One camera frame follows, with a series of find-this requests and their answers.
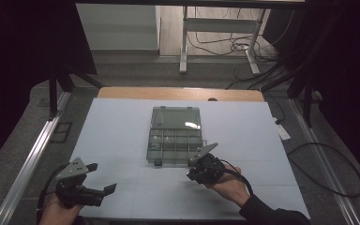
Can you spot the black curtain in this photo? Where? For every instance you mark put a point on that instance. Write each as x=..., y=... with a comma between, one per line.
x=350, y=78
x=18, y=62

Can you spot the white power strip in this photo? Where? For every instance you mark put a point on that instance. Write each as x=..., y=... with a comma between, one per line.
x=282, y=131

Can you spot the dark floor hatch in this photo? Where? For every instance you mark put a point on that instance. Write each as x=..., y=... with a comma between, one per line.
x=61, y=132

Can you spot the white desk frame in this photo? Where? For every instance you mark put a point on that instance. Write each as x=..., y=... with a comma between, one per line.
x=218, y=25

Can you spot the small dark knob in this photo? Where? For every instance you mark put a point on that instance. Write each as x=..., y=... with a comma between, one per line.
x=212, y=99

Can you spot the white board mat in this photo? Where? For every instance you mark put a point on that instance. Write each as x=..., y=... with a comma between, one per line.
x=118, y=131

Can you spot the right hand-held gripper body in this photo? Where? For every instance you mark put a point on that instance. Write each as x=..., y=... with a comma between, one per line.
x=209, y=168

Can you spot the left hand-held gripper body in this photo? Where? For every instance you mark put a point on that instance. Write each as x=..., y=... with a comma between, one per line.
x=75, y=187

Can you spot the person's left hand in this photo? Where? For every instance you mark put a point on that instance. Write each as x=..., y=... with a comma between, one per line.
x=54, y=212

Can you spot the aluminium floor rail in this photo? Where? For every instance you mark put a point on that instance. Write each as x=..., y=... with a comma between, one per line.
x=325, y=162
x=28, y=165

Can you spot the black metal stand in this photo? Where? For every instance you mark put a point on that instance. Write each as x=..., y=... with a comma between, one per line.
x=307, y=103
x=53, y=93

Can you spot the wooden table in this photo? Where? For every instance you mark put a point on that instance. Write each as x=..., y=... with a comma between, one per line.
x=168, y=93

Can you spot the transparent grey compartment storage box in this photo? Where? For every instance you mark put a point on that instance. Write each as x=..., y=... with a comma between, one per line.
x=175, y=118

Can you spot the person's right hand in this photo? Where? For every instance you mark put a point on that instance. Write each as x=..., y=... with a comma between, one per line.
x=231, y=187

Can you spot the white cabinet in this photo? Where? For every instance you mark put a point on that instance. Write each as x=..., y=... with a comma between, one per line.
x=115, y=28

